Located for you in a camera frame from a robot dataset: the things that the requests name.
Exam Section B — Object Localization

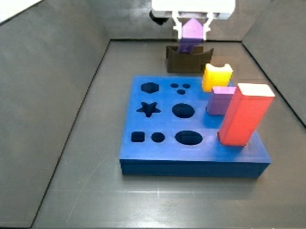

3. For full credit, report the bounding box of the yellow notched block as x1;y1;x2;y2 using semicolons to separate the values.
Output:
201;64;232;92

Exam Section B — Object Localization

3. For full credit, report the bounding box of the black curved fixture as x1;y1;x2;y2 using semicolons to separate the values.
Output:
165;46;213;73

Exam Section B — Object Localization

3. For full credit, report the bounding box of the purple three prong object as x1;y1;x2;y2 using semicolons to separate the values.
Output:
177;18;203;54

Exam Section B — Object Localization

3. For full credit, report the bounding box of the blue shape sorter block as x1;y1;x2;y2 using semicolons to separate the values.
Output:
119;76;271;178

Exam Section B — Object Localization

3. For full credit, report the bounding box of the tall red block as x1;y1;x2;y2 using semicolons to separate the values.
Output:
217;83;275;146

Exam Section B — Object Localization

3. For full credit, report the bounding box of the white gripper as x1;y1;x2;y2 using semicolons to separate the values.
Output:
152;0;235;41

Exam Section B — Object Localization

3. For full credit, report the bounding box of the small purple block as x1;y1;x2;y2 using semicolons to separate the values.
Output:
207;86;235;115

